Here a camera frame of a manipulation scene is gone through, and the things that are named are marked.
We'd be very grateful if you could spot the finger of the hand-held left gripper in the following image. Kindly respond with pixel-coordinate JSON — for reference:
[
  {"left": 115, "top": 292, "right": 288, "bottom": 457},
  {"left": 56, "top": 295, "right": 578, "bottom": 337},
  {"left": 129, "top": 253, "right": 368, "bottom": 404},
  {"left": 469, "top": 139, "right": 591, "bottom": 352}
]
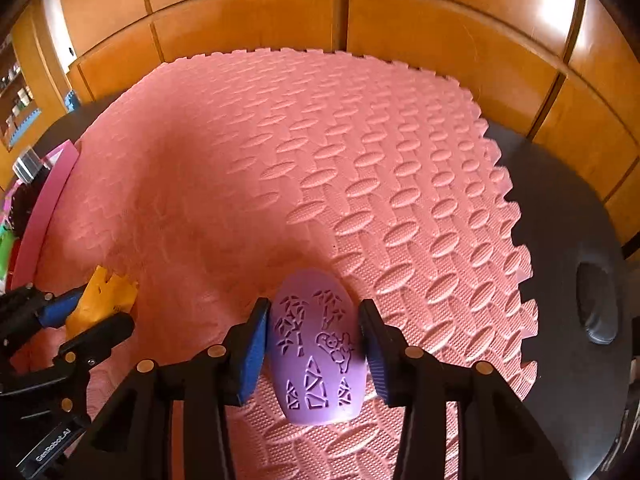
[
  {"left": 0, "top": 284, "right": 87, "bottom": 341},
  {"left": 0, "top": 311, "right": 136, "bottom": 396}
]

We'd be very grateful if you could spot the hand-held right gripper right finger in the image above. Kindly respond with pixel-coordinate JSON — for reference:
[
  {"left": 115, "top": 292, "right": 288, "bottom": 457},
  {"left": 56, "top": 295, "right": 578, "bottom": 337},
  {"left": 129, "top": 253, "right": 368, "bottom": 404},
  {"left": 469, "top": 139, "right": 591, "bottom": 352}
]
[{"left": 357, "top": 299, "right": 568, "bottom": 480}]

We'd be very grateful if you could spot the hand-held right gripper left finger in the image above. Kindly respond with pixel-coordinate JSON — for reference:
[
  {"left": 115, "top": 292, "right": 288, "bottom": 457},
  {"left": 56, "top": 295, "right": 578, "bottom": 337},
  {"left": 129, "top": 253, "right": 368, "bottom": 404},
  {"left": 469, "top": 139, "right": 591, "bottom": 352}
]
[{"left": 70, "top": 297, "right": 273, "bottom": 480}]

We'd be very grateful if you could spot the yellow plastic toy container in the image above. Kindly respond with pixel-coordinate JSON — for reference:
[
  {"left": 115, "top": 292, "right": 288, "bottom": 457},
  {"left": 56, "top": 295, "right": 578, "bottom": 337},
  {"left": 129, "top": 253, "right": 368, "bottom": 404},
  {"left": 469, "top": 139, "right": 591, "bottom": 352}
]
[{"left": 65, "top": 266, "right": 139, "bottom": 338}]

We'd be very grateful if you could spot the purple oval patterned shell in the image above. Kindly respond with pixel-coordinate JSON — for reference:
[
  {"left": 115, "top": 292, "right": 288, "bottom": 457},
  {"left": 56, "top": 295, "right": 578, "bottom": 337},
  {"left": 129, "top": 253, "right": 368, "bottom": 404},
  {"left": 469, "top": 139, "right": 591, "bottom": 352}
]
[{"left": 267, "top": 268, "right": 368, "bottom": 427}]

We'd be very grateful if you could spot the green toy plug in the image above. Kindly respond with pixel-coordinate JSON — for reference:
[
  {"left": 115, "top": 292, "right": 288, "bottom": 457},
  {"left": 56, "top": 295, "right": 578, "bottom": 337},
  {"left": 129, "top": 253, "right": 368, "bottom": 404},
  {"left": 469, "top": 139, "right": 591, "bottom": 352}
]
[{"left": 0, "top": 227, "right": 21, "bottom": 286}]

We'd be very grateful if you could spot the black gear-shaped toy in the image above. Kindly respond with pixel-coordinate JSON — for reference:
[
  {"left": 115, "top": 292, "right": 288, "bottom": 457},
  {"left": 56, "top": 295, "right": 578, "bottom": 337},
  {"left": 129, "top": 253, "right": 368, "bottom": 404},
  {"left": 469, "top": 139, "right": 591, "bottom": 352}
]
[{"left": 10, "top": 187, "right": 38, "bottom": 236}]

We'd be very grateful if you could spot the pink cardboard box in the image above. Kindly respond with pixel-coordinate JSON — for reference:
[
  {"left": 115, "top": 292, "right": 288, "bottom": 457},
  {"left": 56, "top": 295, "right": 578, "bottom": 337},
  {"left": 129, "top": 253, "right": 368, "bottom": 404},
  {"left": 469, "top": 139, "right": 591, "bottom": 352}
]
[{"left": 0, "top": 140, "right": 81, "bottom": 293}]

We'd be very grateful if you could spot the blue foam mat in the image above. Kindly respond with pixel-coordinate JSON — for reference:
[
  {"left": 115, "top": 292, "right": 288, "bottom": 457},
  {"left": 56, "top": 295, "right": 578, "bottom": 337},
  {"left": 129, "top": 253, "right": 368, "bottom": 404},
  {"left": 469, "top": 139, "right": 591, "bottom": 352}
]
[{"left": 2, "top": 107, "right": 42, "bottom": 146}]

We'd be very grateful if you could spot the pink foam puzzle mat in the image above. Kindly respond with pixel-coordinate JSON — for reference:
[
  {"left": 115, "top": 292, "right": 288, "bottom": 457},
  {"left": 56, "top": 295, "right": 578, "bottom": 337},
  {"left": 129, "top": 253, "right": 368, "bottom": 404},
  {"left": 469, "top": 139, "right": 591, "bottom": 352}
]
[{"left": 0, "top": 47, "right": 538, "bottom": 480}]

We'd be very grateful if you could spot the wooden corner display cabinet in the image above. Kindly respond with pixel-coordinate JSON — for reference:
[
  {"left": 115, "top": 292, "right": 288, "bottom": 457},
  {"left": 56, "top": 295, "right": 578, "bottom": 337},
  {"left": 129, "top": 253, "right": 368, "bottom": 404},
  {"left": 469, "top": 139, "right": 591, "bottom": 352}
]
[{"left": 0, "top": 5, "right": 76, "bottom": 153}]

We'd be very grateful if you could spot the wooden wardrobe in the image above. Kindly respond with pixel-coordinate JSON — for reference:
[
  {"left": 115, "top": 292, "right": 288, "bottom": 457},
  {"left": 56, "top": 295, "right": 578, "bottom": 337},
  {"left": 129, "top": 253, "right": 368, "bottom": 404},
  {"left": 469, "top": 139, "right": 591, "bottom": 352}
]
[{"left": 50, "top": 0, "right": 640, "bottom": 246}]

